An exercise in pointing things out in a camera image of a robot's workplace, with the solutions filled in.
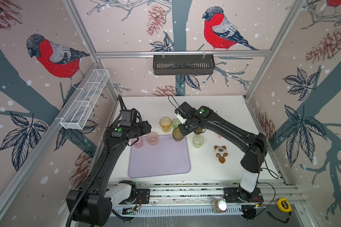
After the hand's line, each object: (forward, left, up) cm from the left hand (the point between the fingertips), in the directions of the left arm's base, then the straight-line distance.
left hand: (147, 127), depth 77 cm
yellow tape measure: (-34, -70, -19) cm, 80 cm away
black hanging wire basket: (+50, -23, +8) cm, 56 cm away
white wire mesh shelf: (+14, +36, +9) cm, 39 cm away
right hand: (0, -19, -5) cm, 20 cm away
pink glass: (-2, +7, -17) cm, 18 cm away
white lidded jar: (-35, -36, -10) cm, 52 cm away
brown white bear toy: (-7, -45, -19) cm, 49 cm away
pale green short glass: (+2, -32, -21) cm, 38 cm away
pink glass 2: (+3, -1, -19) cm, 19 cm away
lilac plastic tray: (-8, -12, -23) cm, 27 cm away
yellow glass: (+15, -9, -17) cm, 25 cm away
